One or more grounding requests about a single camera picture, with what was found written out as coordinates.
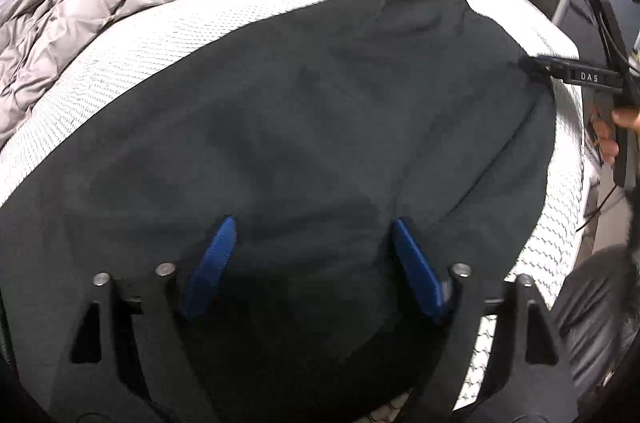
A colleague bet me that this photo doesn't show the person's grey trouser leg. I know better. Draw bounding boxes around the person's grey trouser leg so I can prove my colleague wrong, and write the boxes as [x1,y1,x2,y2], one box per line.
[550,243,640,404]

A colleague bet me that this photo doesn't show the white honeycomb mesh mattress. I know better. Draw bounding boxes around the white honeycomb mesh mattress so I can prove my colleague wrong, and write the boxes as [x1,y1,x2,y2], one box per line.
[0,0,601,423]

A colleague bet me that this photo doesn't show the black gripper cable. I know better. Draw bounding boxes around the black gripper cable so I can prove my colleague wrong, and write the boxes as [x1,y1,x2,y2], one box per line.
[575,183,621,234]

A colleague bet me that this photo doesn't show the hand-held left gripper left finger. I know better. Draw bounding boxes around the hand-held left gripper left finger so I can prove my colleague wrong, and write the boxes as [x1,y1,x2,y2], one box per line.
[50,215,238,423]

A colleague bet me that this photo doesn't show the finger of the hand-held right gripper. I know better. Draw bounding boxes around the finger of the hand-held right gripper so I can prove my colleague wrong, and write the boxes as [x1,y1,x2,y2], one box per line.
[517,55,558,78]

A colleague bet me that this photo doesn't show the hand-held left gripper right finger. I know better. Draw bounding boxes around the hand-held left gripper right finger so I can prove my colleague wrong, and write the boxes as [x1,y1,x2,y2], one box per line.
[390,217,583,423]

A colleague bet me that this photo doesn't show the black pants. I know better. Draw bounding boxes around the black pants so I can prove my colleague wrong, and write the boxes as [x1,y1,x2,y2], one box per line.
[0,0,558,423]

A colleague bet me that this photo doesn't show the person's right hand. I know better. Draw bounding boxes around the person's right hand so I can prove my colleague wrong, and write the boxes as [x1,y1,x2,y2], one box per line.
[590,108,640,166]

